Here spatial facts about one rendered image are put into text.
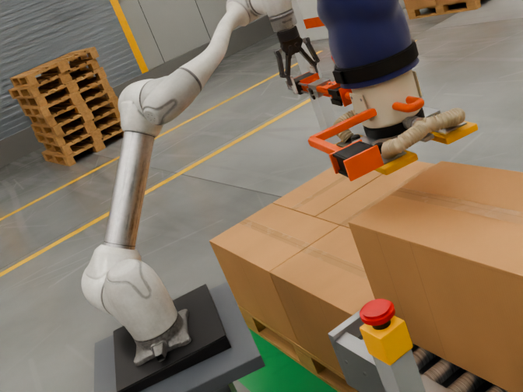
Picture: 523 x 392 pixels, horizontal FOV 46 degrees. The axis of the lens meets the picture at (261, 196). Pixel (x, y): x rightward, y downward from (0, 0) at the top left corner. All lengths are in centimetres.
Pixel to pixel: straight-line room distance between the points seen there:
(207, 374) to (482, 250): 82
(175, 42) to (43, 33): 249
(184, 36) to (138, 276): 1069
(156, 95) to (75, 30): 962
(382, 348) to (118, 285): 85
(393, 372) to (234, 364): 61
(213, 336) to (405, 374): 70
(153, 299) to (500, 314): 94
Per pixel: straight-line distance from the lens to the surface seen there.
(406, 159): 163
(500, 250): 151
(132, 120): 203
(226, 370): 178
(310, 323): 254
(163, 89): 191
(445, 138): 169
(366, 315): 125
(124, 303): 184
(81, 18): 1154
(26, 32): 1128
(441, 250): 156
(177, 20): 1235
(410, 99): 168
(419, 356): 191
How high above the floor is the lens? 175
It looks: 21 degrees down
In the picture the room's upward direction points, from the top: 22 degrees counter-clockwise
